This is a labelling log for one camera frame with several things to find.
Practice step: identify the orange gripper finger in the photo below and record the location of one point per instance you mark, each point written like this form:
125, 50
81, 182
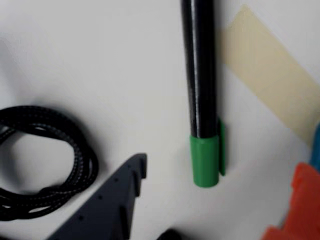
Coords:
302, 205

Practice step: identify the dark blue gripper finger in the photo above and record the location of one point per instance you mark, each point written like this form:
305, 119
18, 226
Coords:
105, 210

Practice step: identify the black marker with green cap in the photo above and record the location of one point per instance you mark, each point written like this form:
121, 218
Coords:
200, 75

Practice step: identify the long beige masking tape strip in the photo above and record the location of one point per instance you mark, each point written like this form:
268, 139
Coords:
270, 75

